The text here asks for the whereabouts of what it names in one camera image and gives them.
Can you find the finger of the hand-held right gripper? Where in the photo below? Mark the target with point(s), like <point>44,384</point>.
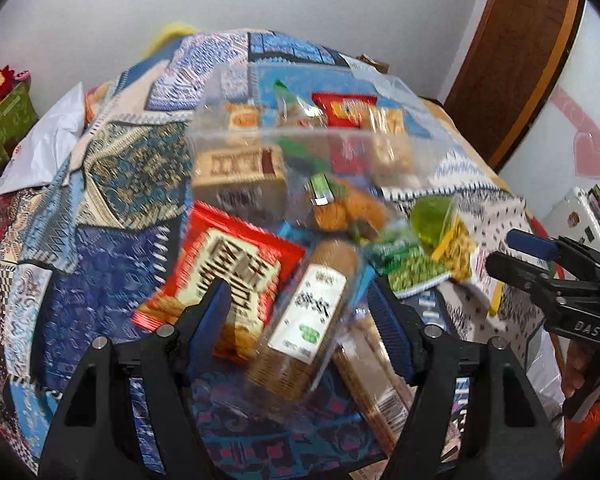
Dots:
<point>515,267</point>
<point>530,244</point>

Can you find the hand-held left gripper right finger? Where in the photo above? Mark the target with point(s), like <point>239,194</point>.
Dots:
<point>387,310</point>

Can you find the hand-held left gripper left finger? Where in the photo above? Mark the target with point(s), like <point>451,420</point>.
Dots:
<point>215,305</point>

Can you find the brown biscuit roll white label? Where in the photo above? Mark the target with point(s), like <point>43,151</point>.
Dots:
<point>307,315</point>

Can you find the clear plastic container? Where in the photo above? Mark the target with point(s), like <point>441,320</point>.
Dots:
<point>300,145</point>

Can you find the large red snack packet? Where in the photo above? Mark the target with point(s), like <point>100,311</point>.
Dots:
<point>220,260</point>

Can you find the white case with stickers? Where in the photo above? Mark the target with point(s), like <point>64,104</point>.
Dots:
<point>575,220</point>

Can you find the green pea snack packet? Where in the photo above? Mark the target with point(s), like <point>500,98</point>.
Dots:
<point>410,262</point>

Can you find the yellow snack packet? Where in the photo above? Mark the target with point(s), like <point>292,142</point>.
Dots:
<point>462,245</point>

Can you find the long brown biscuit packet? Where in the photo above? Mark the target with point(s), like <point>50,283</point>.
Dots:
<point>375,390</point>

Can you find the green jelly cup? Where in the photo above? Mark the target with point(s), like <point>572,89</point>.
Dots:
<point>430,220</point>

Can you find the orange clothing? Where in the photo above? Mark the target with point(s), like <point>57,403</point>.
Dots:
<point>595,430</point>

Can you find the orange snack clear bag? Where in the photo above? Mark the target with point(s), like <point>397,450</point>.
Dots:
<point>347,212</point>

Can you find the patterned patchwork blanket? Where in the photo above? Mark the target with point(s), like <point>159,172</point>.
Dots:
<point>115,260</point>

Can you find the brown snack box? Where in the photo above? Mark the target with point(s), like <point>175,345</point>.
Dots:
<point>240,167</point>

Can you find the brown wooden door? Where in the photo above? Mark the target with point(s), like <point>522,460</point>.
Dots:
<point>515,55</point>

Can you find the small red snack packet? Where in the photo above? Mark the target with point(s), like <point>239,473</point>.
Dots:
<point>342,110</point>

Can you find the white plastic bag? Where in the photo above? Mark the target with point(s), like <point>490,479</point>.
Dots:
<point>45,140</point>

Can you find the small brown box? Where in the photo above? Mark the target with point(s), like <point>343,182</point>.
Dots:
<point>372,62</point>

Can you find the yellow cloth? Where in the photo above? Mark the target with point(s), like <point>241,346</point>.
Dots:
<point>170,35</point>

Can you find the green cardboard box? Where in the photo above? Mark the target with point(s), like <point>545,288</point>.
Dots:
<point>7,122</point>

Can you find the pink heart wall decoration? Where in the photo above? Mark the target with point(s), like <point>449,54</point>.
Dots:
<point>587,147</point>

